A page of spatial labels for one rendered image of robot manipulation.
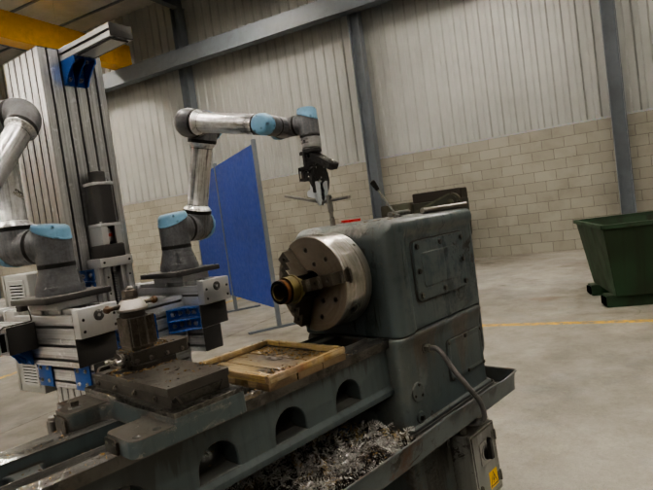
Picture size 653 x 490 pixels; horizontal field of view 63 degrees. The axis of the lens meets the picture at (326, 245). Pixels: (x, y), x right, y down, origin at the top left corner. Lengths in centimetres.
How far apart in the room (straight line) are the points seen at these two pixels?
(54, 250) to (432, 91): 1070
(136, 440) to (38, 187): 131
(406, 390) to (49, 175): 147
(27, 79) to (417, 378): 175
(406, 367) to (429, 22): 1097
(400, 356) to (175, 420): 84
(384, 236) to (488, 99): 1015
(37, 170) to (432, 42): 1067
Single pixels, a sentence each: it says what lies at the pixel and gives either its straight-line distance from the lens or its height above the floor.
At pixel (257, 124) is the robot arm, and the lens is 194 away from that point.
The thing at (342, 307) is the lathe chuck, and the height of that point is 100.
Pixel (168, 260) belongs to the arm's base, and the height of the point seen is 121.
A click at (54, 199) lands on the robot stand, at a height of 149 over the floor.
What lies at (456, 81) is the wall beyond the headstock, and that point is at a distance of 1197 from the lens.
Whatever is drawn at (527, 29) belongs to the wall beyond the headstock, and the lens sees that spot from 1196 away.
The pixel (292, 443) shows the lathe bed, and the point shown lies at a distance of 154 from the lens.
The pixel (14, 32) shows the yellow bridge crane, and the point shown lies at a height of 611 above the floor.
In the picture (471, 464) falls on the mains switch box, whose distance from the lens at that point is 214.
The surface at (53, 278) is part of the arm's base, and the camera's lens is 191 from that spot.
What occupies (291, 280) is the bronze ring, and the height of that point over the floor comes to 111.
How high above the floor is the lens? 129
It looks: 3 degrees down
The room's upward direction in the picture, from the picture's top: 8 degrees counter-clockwise
